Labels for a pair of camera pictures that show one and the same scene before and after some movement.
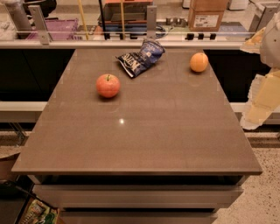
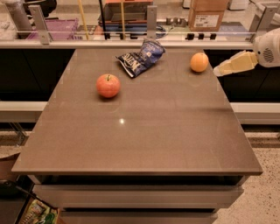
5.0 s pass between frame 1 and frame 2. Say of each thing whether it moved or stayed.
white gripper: moved
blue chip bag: stayed
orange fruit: stayed
